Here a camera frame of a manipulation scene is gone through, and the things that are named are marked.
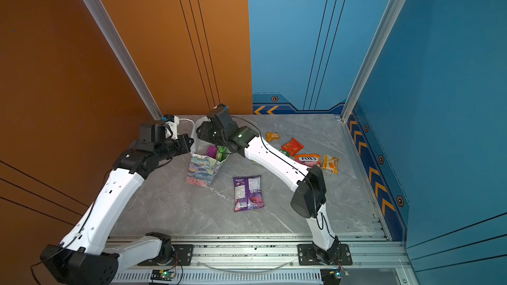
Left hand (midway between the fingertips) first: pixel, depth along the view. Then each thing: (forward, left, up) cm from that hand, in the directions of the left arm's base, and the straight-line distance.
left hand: (194, 137), depth 75 cm
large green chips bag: (0, -10, -10) cm, 14 cm away
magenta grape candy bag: (+3, -4, -14) cm, 15 cm away
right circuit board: (-41, -52, -29) cm, 72 cm away
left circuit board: (-41, +9, -29) cm, 51 cm away
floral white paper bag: (-8, -2, -11) cm, 14 cm away
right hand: (+1, -1, +2) cm, 3 cm away
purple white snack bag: (-11, -20, -25) cm, 34 cm away
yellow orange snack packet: (+5, -61, -24) cm, 65 cm away
